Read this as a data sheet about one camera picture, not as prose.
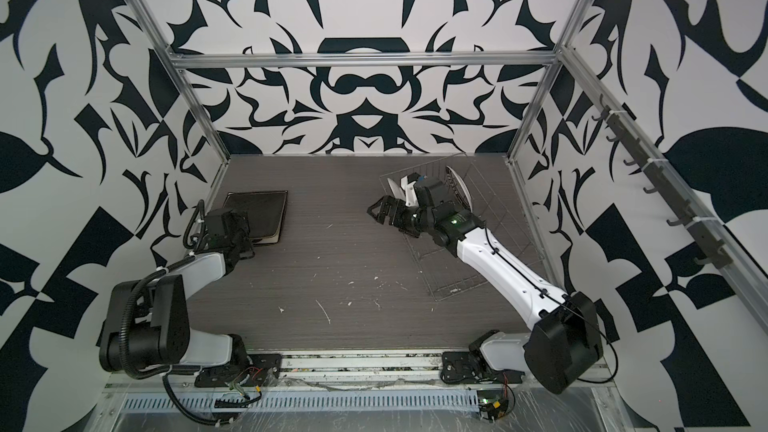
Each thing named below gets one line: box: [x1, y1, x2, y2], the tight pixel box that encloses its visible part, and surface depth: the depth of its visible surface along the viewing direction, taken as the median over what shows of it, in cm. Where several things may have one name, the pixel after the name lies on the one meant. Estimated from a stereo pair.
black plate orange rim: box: [223, 190, 289, 245], surface depth 102 cm
